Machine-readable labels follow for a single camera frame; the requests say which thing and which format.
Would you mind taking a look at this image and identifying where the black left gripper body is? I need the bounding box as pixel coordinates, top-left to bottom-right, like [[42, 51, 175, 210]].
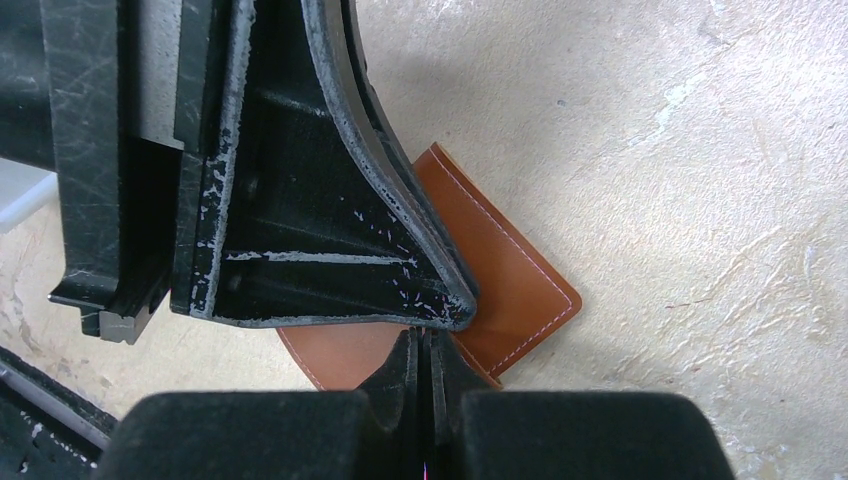
[[0, 0, 240, 346]]

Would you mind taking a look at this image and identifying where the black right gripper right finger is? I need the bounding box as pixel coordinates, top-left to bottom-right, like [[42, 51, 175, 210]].
[[423, 331, 734, 479]]

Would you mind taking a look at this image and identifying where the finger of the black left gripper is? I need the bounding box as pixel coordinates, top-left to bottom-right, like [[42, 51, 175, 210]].
[[170, 1, 479, 331]]

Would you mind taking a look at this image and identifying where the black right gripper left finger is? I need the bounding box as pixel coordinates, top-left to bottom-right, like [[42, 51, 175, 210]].
[[92, 329, 421, 479]]

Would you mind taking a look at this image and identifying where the brown leather card holder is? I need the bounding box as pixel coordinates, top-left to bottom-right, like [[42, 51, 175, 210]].
[[278, 143, 582, 390]]

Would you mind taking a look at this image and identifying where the clear plastic bin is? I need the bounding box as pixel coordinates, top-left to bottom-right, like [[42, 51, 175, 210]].
[[1, 158, 58, 234]]

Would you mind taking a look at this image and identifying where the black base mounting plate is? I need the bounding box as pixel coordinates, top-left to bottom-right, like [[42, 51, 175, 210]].
[[1, 348, 118, 479]]

